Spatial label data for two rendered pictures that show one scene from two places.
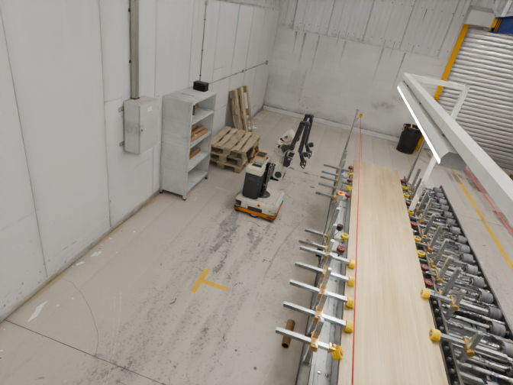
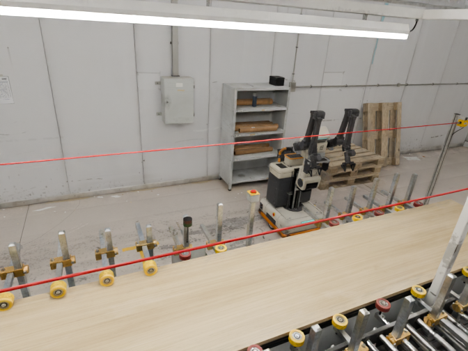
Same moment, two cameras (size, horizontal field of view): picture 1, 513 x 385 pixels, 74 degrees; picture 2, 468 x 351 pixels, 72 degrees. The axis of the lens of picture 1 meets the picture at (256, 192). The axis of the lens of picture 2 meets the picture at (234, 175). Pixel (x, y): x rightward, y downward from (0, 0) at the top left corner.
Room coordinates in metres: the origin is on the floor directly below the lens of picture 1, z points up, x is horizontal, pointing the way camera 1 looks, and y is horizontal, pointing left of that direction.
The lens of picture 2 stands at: (1.97, -2.50, 2.31)
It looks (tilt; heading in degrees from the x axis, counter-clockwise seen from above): 25 degrees down; 54
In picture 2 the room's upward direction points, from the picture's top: 4 degrees clockwise
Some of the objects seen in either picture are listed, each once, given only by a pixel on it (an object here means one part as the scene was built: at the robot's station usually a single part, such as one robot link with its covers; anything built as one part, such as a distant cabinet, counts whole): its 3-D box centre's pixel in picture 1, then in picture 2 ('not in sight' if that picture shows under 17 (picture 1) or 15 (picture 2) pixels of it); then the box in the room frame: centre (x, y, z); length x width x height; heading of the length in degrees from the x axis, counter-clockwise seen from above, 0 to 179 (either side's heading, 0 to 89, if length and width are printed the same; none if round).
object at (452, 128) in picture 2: (350, 140); (442, 165); (5.34, -1.34, 1.20); 0.15 x 0.12 x 1.00; 169
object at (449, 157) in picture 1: (419, 108); (207, 17); (2.78, -1.14, 2.34); 2.40 x 0.12 x 0.08; 169
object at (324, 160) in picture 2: (288, 156); (316, 162); (4.66, -0.36, 0.99); 0.28 x 0.16 x 0.22; 169
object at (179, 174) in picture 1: (188, 142); (252, 136); (5.01, 1.21, 0.78); 0.90 x 0.45 x 1.55; 169
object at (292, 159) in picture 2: (260, 157); (294, 159); (4.74, 0.03, 0.87); 0.23 x 0.15 x 0.11; 169
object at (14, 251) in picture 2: (317, 315); (21, 276); (1.85, -0.62, 0.90); 0.04 x 0.04 x 0.48; 79
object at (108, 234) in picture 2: (324, 274); (111, 259); (2.34, -0.72, 0.89); 0.04 x 0.04 x 0.48; 79
